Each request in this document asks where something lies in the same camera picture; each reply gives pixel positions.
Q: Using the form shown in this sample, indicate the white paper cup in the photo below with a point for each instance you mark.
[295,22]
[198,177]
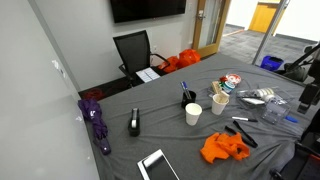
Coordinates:
[193,112]

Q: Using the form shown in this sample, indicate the wooden Merry Christmas sign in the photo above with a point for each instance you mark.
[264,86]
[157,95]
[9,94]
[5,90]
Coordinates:
[216,87]

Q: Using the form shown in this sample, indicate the black pen holder cup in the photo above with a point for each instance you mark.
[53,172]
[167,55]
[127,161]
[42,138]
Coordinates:
[186,101]

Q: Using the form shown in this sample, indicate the white cup with wooden sticks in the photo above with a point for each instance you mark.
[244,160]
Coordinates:
[219,101]

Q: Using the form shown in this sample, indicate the white paper on chair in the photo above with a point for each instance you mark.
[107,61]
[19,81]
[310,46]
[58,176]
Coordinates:
[147,75]

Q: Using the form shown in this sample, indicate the blue pen in holder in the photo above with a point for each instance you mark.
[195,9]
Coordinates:
[183,84]

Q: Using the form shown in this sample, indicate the orange bag on floor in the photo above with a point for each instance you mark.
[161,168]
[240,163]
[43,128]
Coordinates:
[185,58]

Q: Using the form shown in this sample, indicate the black mesh office chair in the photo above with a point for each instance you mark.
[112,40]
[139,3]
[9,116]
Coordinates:
[135,53]

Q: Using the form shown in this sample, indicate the red gift bow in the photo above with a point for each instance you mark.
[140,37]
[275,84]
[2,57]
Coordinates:
[223,79]

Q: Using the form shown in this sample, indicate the grey tablecloth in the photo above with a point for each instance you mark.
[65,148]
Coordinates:
[163,125]

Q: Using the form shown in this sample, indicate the teal Ice Breakers mints tin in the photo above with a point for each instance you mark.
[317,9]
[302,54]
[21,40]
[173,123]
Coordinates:
[228,87]

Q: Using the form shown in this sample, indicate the purple folded umbrella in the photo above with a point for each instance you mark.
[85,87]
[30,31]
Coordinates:
[92,112]

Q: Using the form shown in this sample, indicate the red white tape spool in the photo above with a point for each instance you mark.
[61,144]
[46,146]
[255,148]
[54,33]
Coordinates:
[234,78]

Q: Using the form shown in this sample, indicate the black and white marker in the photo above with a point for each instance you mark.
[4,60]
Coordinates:
[244,119]

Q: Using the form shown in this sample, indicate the orange cloth on table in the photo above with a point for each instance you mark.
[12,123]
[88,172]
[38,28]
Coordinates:
[222,146]

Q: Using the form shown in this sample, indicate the wooden glass door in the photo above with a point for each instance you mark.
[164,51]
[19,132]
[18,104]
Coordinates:
[210,21]

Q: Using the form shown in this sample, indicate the white tape rolls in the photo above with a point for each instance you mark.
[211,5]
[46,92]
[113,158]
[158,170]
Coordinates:
[265,94]

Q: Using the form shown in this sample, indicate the clear organizer tray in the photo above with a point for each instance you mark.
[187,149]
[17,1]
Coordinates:
[250,98]

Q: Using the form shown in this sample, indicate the blue recycling bin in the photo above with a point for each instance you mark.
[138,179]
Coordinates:
[271,63]

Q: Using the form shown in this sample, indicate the small clear acrylic box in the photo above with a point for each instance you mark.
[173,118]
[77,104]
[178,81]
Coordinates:
[275,111]

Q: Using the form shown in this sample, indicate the blue marker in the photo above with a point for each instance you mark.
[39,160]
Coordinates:
[291,119]

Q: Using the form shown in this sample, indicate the tablet with white frame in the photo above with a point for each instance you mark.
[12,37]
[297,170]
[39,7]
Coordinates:
[156,167]

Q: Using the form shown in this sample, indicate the wall mounted black television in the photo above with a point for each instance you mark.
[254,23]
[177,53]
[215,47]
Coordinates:
[131,10]

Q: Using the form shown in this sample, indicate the black camera stand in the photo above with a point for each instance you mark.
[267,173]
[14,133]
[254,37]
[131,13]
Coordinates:
[307,66]

